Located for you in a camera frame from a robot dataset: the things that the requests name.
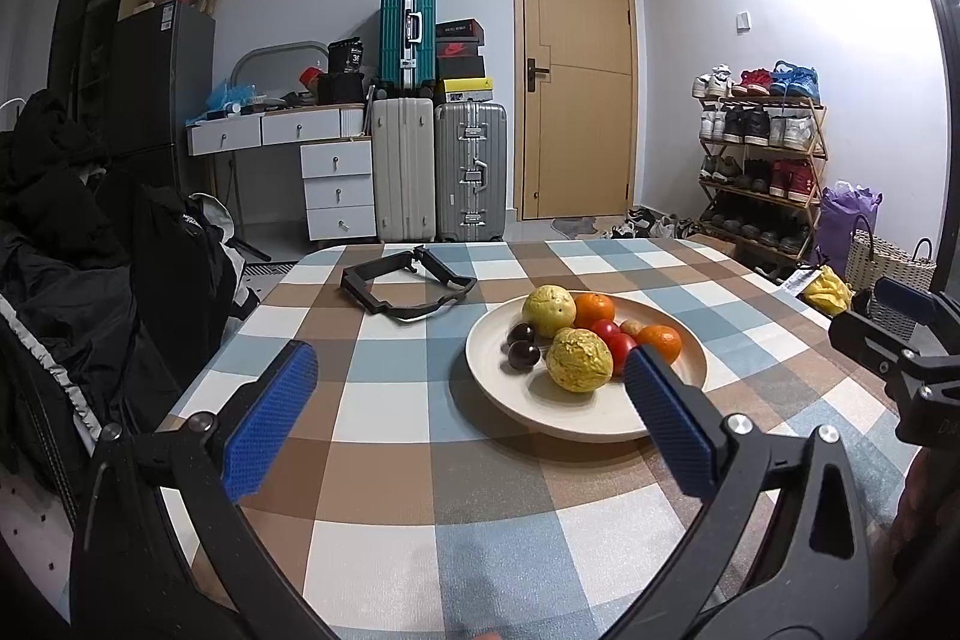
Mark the red tomato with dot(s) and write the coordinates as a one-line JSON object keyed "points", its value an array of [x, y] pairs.
{"points": [[604, 329], [622, 351]]}

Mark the grey arched mirror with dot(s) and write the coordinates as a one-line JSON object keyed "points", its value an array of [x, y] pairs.
{"points": [[262, 59]]}

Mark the dark purple plum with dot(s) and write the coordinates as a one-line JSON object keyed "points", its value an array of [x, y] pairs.
{"points": [[520, 332], [523, 356]]}

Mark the cream suitcase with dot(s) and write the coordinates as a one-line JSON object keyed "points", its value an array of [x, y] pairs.
{"points": [[403, 168]]}

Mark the purple bag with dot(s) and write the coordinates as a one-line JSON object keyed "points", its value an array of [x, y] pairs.
{"points": [[840, 227]]}

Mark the red cap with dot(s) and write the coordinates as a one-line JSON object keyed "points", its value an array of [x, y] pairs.
{"points": [[309, 79]]}

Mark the grey door mat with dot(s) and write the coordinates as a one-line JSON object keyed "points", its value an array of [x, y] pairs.
{"points": [[574, 226]]}

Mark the silver suitcase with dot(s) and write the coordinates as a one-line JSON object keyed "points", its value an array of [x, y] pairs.
{"points": [[471, 175]]}

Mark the red shoe box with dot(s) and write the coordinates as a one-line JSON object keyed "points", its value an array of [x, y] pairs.
{"points": [[459, 50]]}

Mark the teal suitcase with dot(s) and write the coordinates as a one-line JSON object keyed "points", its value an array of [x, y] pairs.
{"points": [[397, 33]]}

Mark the woven basket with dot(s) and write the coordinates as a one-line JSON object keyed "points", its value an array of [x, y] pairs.
{"points": [[892, 261]]}

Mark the yellow and black shoe box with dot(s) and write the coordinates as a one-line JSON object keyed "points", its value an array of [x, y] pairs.
{"points": [[465, 89]]}

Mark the orange mandarin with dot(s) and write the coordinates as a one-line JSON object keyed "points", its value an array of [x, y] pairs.
{"points": [[663, 340], [596, 308]]}

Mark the wooden door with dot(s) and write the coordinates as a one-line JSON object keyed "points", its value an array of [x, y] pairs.
{"points": [[577, 85]]}

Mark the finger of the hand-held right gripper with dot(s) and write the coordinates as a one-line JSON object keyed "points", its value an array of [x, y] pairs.
{"points": [[870, 340], [904, 296]]}

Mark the checkered tablecloth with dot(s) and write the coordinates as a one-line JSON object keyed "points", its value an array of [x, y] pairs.
{"points": [[390, 460]]}

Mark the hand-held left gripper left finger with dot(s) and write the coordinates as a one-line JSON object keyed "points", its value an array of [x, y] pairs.
{"points": [[270, 422]]}

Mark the yellow plastic bag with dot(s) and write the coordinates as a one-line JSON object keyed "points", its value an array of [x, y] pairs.
{"points": [[825, 291]]}

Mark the pile of black jackets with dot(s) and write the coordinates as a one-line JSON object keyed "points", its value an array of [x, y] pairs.
{"points": [[52, 250]]}

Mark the dark tall cabinet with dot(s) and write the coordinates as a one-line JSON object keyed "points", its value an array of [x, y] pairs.
{"points": [[90, 10]]}

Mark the white desk with drawers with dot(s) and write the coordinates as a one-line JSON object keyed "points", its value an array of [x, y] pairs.
{"points": [[247, 134]]}

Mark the black plastic frame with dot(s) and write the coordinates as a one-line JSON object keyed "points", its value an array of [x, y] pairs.
{"points": [[360, 287]]}

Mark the yellow round fruit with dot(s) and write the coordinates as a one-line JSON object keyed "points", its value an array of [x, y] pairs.
{"points": [[547, 308], [577, 360]]}

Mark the black backpack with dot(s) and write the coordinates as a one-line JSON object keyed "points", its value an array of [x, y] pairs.
{"points": [[180, 280]]}

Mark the white light switch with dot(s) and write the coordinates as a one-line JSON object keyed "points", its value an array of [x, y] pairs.
{"points": [[743, 21]]}

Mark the small brown fruit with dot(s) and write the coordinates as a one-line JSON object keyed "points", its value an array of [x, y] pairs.
{"points": [[631, 326]]}

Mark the person's right hand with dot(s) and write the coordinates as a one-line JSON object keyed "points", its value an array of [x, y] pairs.
{"points": [[911, 512]]}

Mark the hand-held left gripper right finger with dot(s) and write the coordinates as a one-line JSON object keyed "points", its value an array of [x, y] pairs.
{"points": [[671, 422]]}

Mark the cream round plate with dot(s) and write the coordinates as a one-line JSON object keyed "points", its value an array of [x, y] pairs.
{"points": [[517, 404]]}

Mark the black pouch bag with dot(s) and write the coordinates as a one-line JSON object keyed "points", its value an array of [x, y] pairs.
{"points": [[346, 57]]}

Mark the blue plastic bag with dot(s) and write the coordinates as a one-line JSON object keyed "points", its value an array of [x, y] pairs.
{"points": [[229, 94]]}

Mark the wooden shoe rack with shoes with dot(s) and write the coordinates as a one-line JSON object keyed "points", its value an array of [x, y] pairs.
{"points": [[757, 160]]}

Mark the dark grey refrigerator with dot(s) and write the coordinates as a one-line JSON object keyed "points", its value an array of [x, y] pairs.
{"points": [[150, 100]]}

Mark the pile of loose footwear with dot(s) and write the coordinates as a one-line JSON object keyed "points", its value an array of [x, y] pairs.
{"points": [[652, 224]]}

